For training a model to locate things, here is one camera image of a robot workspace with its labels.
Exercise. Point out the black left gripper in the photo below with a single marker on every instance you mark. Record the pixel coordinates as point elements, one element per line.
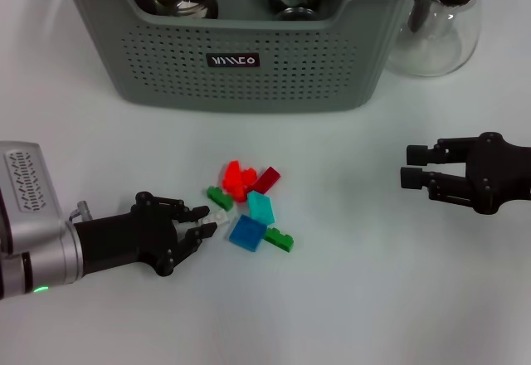
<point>124,240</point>

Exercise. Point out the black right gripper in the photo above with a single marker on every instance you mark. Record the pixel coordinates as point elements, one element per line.
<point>498,174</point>

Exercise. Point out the white two-stud building plate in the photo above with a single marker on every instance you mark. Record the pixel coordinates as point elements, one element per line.
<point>220,217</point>

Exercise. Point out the green building brick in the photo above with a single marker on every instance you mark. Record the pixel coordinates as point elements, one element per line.
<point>279,239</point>
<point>220,198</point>

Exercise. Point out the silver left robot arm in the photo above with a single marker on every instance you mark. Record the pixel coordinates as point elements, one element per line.
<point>50,257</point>

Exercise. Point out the grey-green perforated storage bin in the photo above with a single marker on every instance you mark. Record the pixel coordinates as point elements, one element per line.
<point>174,70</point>

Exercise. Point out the blue square building plate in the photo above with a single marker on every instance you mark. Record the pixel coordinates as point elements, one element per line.
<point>246,233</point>

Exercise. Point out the bright red building brick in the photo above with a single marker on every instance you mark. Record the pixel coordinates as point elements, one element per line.
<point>232,176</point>

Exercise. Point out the teal building brick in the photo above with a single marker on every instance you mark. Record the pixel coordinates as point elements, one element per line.
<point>261,207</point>

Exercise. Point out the dark red building brick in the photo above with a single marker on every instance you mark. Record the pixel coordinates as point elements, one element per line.
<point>267,180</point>

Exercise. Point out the glass carafe black lid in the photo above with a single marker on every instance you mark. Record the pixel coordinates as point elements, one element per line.
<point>435,50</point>

